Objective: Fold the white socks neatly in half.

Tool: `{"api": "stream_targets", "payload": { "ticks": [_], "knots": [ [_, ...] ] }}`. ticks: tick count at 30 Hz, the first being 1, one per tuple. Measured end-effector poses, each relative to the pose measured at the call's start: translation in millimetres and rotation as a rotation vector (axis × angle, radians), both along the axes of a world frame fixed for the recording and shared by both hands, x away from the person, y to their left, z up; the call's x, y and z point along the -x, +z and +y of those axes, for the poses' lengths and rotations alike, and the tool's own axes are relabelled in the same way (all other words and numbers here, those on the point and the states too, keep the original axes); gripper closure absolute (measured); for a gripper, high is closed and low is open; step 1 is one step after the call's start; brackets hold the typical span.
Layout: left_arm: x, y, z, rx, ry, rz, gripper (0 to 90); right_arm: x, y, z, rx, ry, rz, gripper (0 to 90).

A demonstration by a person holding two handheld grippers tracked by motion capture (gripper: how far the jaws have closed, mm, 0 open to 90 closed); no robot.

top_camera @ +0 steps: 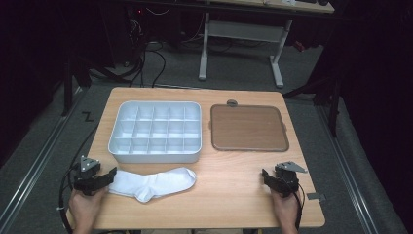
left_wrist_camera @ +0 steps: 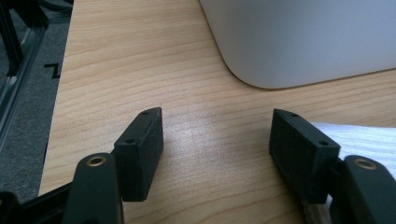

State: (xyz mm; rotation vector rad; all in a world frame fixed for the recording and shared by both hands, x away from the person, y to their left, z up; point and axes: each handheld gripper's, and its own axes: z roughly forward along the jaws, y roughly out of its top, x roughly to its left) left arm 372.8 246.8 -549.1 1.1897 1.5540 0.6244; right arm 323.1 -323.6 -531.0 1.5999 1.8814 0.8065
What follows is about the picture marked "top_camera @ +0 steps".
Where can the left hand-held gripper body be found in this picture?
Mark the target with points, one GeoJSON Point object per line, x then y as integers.
{"type": "Point", "coordinates": [85, 182]}

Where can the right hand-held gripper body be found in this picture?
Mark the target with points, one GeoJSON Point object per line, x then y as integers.
{"type": "Point", "coordinates": [286, 182]}

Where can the white sock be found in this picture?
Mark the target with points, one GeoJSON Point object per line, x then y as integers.
{"type": "Point", "coordinates": [152, 185]}

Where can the white compartment storage box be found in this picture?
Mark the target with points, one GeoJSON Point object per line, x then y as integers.
{"type": "Point", "coordinates": [156, 130]}

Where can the person's left hand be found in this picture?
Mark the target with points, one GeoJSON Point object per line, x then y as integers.
{"type": "Point", "coordinates": [85, 208]}

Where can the person's right hand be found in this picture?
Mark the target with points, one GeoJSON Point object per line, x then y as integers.
{"type": "Point", "coordinates": [285, 209]}

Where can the grey tape strip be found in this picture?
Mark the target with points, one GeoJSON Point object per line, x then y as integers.
{"type": "Point", "coordinates": [315, 196]}

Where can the brown square lid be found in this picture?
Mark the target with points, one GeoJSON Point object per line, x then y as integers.
{"type": "Point", "coordinates": [248, 127]}

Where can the small grey round tab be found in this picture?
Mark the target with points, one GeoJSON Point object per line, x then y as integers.
{"type": "Point", "coordinates": [232, 103]}

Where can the black metal stand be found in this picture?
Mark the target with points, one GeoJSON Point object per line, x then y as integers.
{"type": "Point", "coordinates": [332, 100]}
{"type": "Point", "coordinates": [68, 84]}

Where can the small red object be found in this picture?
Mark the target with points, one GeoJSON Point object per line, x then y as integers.
{"type": "Point", "coordinates": [299, 46]}

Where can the black computer case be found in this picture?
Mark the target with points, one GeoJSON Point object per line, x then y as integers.
{"type": "Point", "coordinates": [125, 35]}

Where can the white-legged wooden desk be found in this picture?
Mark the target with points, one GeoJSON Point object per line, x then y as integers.
{"type": "Point", "coordinates": [242, 31]}

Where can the metal floor rail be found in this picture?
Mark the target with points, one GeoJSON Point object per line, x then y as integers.
{"type": "Point", "coordinates": [347, 175]}
{"type": "Point", "coordinates": [35, 162]}

